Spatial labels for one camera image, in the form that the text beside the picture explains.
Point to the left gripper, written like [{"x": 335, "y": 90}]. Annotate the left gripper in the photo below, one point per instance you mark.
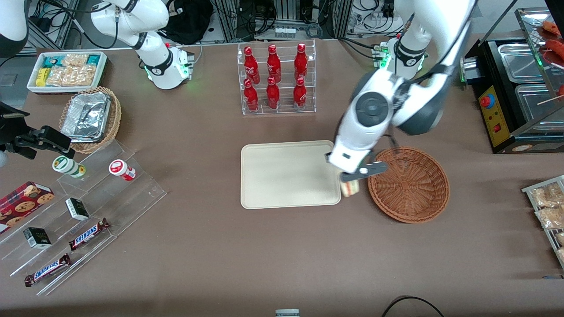
[{"x": 327, "y": 156}]

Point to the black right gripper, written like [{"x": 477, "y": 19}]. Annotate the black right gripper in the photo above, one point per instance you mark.
[{"x": 12, "y": 129}]

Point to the triangular sandwich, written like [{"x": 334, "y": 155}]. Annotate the triangular sandwich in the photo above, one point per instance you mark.
[{"x": 350, "y": 189}]

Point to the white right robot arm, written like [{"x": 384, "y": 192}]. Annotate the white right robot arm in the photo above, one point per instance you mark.
[{"x": 154, "y": 61}]

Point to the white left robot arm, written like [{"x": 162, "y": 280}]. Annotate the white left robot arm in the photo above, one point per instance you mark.
[{"x": 374, "y": 88}]

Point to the aluminium foil tray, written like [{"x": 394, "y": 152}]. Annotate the aluminium foil tray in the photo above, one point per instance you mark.
[{"x": 86, "y": 116}]

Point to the beige plastic tray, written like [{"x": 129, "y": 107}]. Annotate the beige plastic tray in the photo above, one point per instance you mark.
[{"x": 286, "y": 174}]

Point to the brown round wicker basket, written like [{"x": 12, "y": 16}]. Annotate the brown round wicker basket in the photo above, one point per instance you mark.
[{"x": 410, "y": 189}]

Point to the light oval wicker basket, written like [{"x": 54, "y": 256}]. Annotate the light oval wicker basket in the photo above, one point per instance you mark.
[{"x": 115, "y": 119}]

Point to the green lid cup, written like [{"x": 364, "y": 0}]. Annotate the green lid cup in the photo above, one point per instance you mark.
[{"x": 66, "y": 165}]

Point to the white rectangular snack bin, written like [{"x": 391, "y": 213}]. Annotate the white rectangular snack bin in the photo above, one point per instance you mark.
[{"x": 33, "y": 86}]

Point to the red cookie box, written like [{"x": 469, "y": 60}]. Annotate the red cookie box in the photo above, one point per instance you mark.
[{"x": 22, "y": 202}]

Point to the yellow snack packet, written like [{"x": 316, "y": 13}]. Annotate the yellow snack packet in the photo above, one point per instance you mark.
[{"x": 42, "y": 77}]

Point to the large clear snack bag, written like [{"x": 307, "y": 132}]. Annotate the large clear snack bag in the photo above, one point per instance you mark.
[{"x": 70, "y": 75}]

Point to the small black carton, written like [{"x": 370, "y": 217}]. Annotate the small black carton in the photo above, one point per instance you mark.
[
  {"x": 37, "y": 237},
  {"x": 77, "y": 209}
]

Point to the red cola bottle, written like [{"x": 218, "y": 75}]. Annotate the red cola bottle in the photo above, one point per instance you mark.
[
  {"x": 273, "y": 64},
  {"x": 301, "y": 61},
  {"x": 251, "y": 64},
  {"x": 251, "y": 97},
  {"x": 299, "y": 94},
  {"x": 272, "y": 94}
]

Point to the clear acrylic bottle rack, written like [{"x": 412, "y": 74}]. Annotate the clear acrylic bottle rack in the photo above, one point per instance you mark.
[{"x": 286, "y": 108}]

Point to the teal snack packet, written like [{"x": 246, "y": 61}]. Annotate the teal snack packet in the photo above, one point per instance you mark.
[
  {"x": 93, "y": 59},
  {"x": 52, "y": 60}
]

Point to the red lid cup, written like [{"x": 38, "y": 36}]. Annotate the red lid cup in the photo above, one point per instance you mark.
[{"x": 120, "y": 169}]

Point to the small clear snack bag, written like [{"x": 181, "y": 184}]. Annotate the small clear snack bag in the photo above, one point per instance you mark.
[{"x": 75, "y": 60}]

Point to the brown Snickers bar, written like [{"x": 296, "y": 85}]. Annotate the brown Snickers bar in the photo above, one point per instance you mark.
[
  {"x": 47, "y": 270},
  {"x": 88, "y": 234}
]

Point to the clear acrylic stepped display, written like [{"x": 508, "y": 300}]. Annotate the clear acrylic stepped display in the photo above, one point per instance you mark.
[{"x": 132, "y": 198}]

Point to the white socket strip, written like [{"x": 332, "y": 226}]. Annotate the white socket strip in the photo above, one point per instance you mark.
[{"x": 284, "y": 32}]

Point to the black food warmer machine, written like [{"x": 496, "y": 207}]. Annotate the black food warmer machine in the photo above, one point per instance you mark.
[{"x": 493, "y": 123}]

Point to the small grey device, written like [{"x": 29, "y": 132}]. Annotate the small grey device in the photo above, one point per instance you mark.
[{"x": 287, "y": 313}]

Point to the steel warmer pan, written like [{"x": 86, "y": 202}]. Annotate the steel warmer pan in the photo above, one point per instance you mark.
[
  {"x": 533, "y": 103},
  {"x": 520, "y": 61}
]

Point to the black bag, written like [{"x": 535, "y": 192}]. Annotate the black bag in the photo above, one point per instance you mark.
[{"x": 189, "y": 20}]

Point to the clear bag of fried snacks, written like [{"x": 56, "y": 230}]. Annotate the clear bag of fried snacks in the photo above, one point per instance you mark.
[
  {"x": 560, "y": 238},
  {"x": 561, "y": 255},
  {"x": 546, "y": 196},
  {"x": 551, "y": 218}
]

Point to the dark blue flat strip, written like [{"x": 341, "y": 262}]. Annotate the dark blue flat strip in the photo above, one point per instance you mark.
[{"x": 554, "y": 277}]

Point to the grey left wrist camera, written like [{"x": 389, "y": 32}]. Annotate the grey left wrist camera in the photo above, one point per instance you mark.
[{"x": 368, "y": 171}]

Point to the aluminium frame rack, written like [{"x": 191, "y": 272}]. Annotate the aluminium frame rack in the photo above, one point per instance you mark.
[{"x": 339, "y": 17}]

